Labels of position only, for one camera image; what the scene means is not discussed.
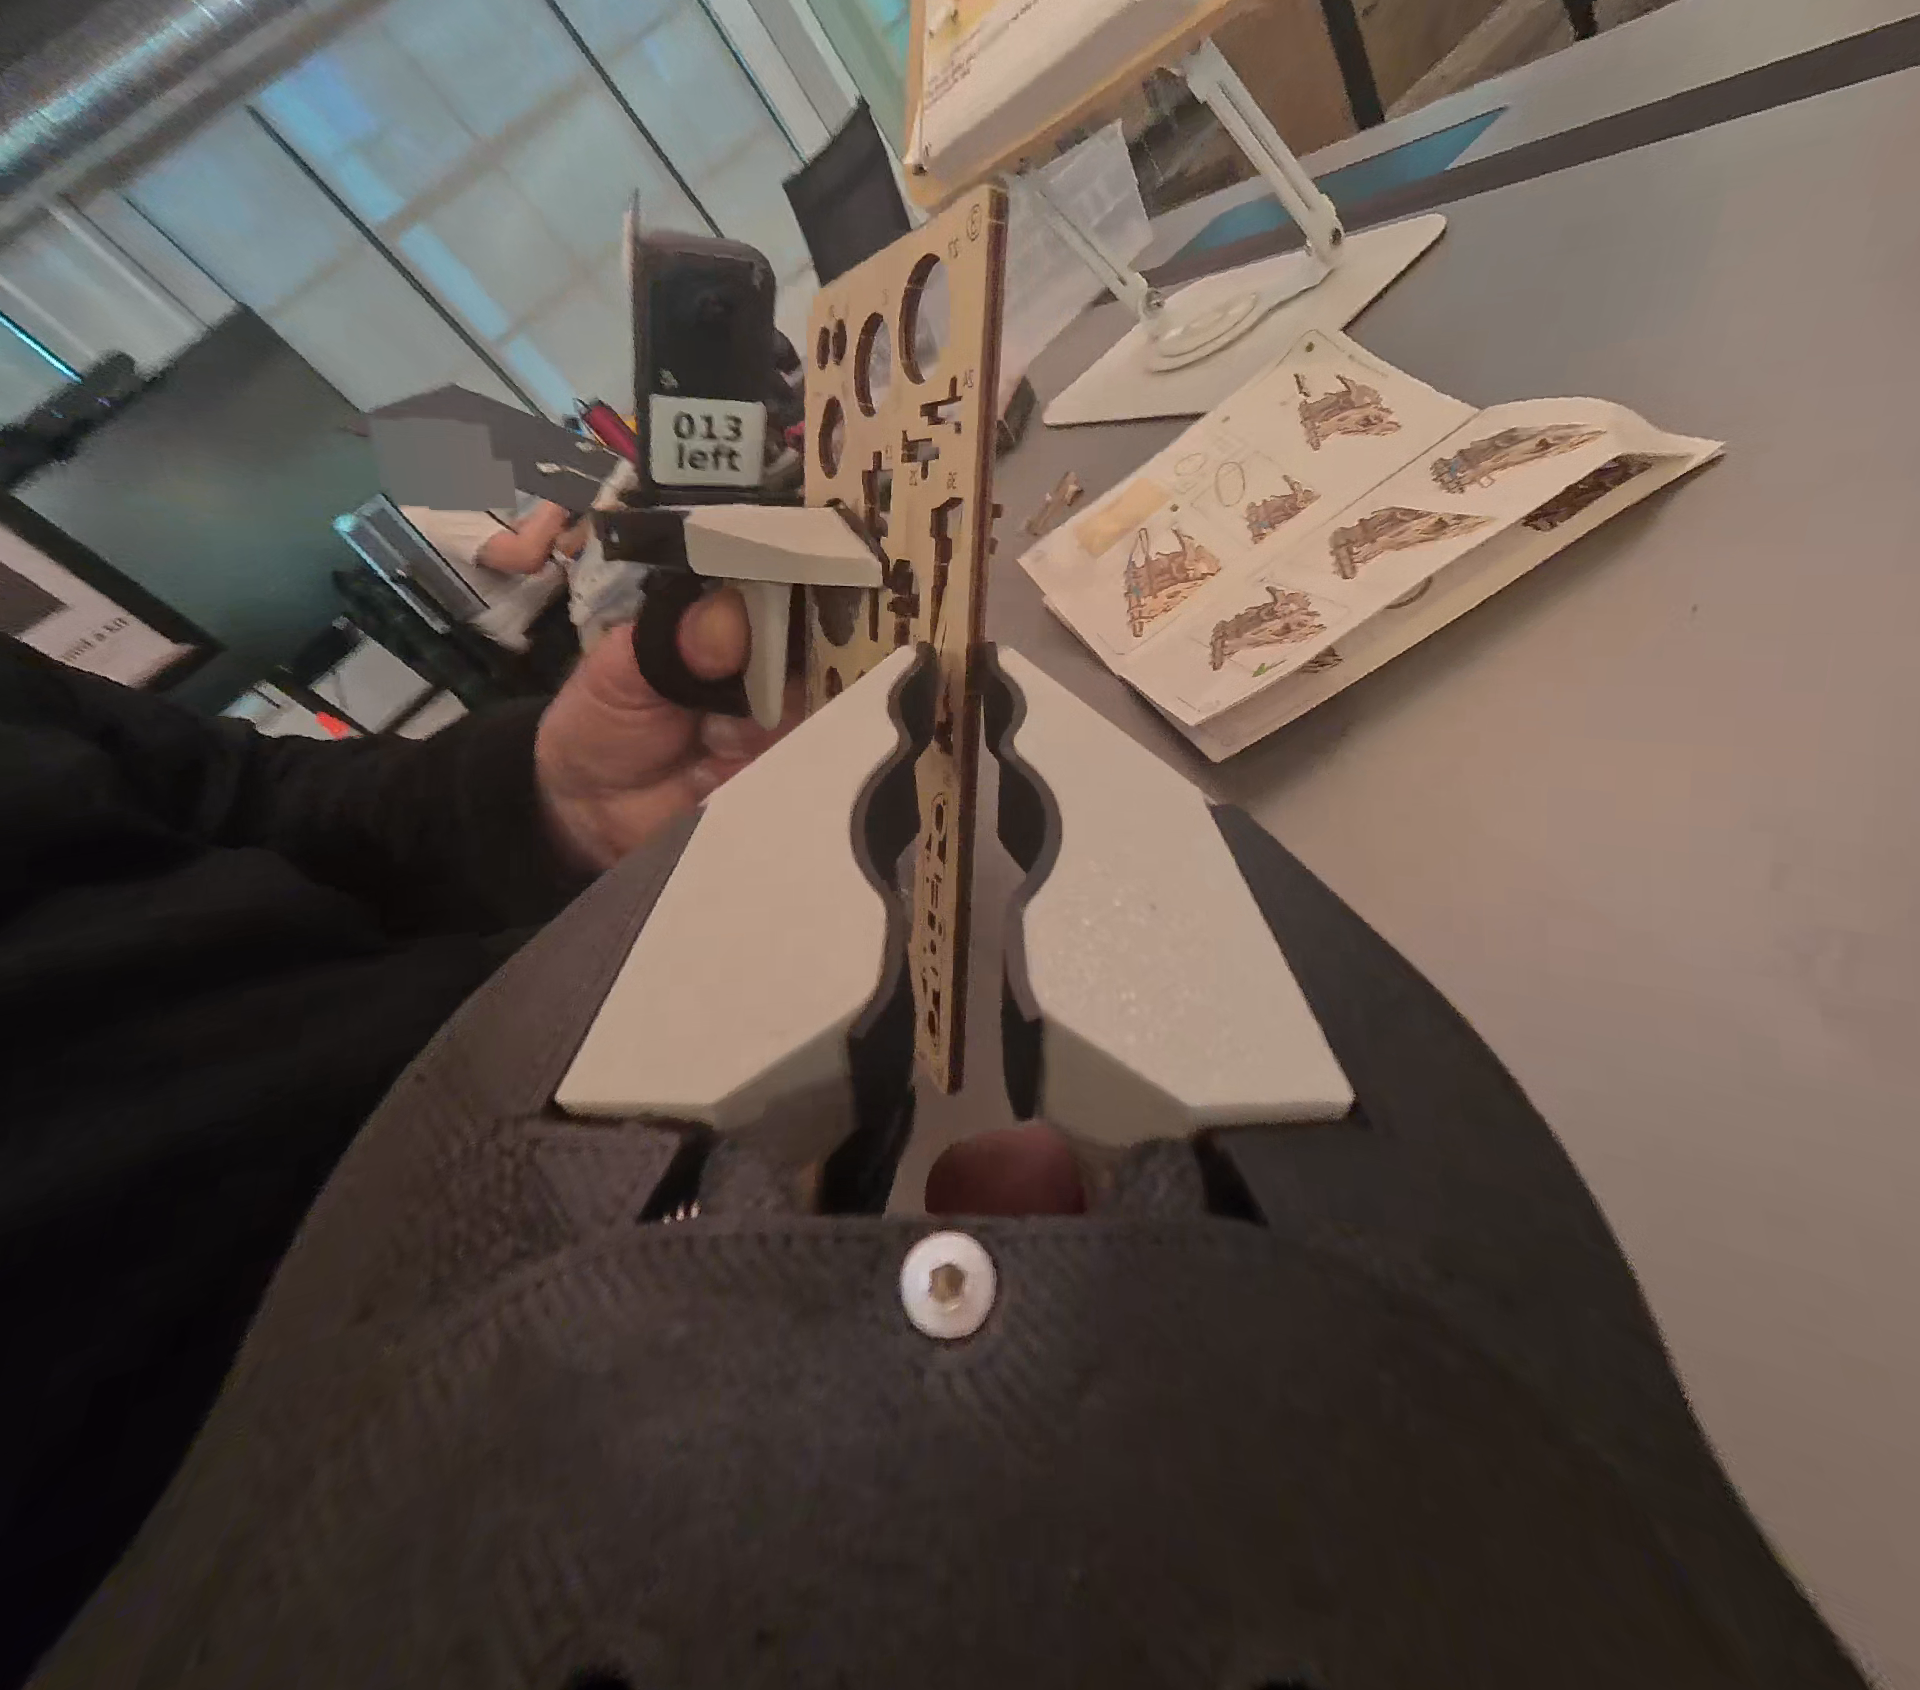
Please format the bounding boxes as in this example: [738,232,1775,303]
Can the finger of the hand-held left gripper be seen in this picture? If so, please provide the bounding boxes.
[677,502,893,731]

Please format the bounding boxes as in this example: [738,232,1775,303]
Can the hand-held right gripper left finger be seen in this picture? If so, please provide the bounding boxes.
[555,642,943,1210]

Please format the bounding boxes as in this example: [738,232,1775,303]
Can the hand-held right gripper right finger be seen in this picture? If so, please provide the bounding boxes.
[978,642,1356,1150]

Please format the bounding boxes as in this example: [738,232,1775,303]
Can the wooden parts sheet round holes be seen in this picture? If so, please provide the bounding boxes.
[803,181,1009,1098]

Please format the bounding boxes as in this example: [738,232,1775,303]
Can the person's left forearm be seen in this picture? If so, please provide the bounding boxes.
[0,635,602,926]

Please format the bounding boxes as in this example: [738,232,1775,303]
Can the person's left hand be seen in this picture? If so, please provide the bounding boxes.
[535,595,783,877]

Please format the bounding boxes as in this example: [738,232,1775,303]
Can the black office chair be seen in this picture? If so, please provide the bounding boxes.
[783,99,913,289]

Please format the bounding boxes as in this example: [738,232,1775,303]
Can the clear plastic organizer box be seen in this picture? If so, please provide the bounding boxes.
[1009,128,1152,273]

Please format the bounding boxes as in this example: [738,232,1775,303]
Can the illustrated instruction booklet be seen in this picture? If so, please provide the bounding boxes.
[1017,329,1725,763]

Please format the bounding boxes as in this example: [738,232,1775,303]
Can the white document stand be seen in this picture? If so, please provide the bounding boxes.
[904,0,1449,427]

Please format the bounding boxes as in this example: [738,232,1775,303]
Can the framed sign on easel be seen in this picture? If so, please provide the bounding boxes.
[0,497,226,692]

